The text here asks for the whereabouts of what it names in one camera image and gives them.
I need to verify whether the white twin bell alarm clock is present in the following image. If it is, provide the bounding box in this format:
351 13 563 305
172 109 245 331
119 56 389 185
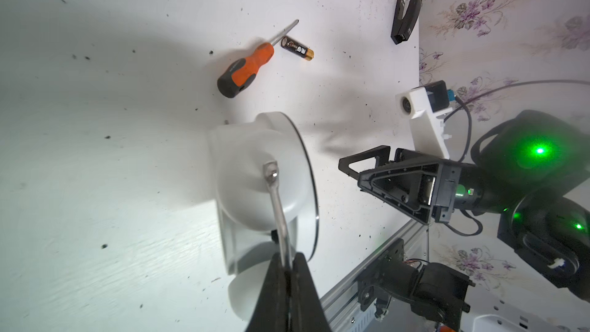
208 112 320 321

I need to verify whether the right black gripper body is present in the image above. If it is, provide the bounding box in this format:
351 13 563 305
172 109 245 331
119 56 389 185
431 162 507 223

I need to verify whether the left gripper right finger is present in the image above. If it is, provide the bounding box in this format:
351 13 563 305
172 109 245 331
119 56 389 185
290 253 331 332

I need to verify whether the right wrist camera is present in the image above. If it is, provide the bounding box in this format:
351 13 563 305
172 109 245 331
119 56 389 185
396 81 455 159

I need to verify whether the orange handled screwdriver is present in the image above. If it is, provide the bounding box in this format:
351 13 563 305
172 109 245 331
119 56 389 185
217 19 300 98

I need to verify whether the black stapler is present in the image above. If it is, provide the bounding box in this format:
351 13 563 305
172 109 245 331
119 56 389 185
390 0 423 45

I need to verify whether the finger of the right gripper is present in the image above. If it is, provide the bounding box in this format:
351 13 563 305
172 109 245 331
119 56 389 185
357 149 438 224
338 144 393 181

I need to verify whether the aluminium mounting rail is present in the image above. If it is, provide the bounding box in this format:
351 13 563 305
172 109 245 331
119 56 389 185
321 222 429 331

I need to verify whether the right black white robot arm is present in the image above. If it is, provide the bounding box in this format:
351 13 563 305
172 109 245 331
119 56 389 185
338 110 589 301

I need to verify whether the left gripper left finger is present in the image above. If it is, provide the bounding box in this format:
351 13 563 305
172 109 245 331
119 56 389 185
246 253 290 332

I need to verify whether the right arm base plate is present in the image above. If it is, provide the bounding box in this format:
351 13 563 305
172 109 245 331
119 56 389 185
356 238 475 331

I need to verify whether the black gold AA battery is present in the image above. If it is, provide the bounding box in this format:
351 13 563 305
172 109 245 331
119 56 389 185
281 36 314 61

